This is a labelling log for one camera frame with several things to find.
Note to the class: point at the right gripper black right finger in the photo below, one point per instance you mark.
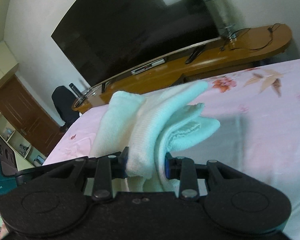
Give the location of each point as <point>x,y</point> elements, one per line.
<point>187,172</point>

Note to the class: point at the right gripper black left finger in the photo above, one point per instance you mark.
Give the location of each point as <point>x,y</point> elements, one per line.
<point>100,172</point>

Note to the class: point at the white knit sweater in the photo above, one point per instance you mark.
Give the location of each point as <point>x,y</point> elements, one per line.
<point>151,126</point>

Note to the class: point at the white shelf unit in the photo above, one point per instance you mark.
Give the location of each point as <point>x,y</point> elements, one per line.
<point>26,155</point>

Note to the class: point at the brown wooden door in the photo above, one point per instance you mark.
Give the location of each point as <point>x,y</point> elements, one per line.
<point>26,115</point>

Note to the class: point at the black office chair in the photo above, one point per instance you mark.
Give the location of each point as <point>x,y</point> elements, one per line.
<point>63,100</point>

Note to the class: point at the pink floral bed sheet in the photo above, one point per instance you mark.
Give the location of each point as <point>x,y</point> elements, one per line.
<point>259,133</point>

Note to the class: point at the silver set-top box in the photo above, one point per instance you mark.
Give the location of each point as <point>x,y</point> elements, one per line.
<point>148,66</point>

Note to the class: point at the large black television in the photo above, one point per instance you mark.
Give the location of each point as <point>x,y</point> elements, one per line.
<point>104,38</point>

